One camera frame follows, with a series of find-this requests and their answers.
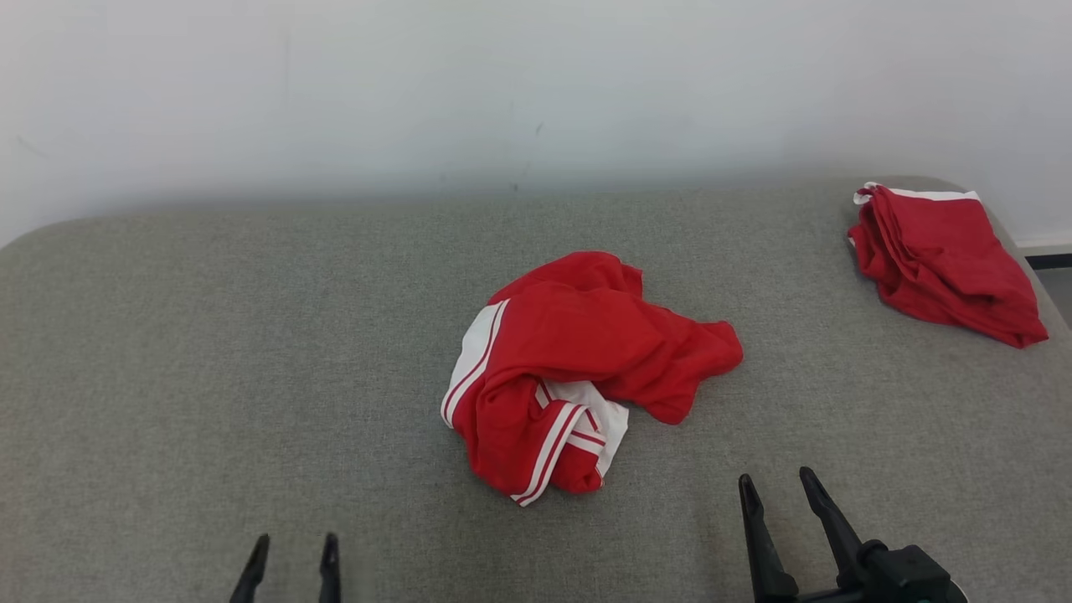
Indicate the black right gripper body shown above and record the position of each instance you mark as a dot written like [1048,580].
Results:
[833,596]

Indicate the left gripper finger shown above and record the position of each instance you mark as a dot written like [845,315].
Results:
[330,569]
[251,569]

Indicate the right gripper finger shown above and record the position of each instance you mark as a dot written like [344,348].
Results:
[766,553]
[833,528]

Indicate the red white sports shirt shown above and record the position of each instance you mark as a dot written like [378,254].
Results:
[578,352]

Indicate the red shorts white stripe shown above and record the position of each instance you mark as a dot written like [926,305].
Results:
[946,260]

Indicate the dark baseboard strip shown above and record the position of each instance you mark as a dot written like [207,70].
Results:
[1051,260]

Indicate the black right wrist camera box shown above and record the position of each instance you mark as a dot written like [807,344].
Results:
[909,578]

